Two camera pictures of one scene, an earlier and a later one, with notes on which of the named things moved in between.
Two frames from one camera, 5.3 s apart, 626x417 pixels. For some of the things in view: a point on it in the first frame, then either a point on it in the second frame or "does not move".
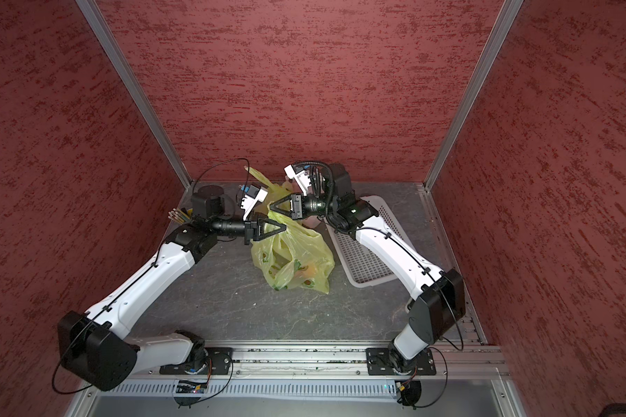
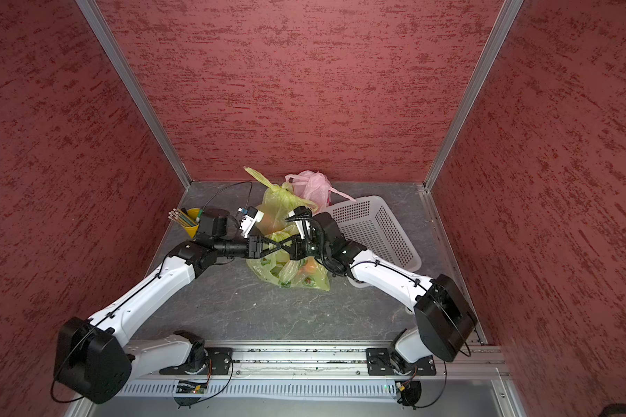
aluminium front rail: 312,362 does not move
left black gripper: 282,228 to 254,248
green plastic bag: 292,256 does not move
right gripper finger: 274,208 to 284,249
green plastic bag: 275,194 does not move
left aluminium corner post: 117,57 does not move
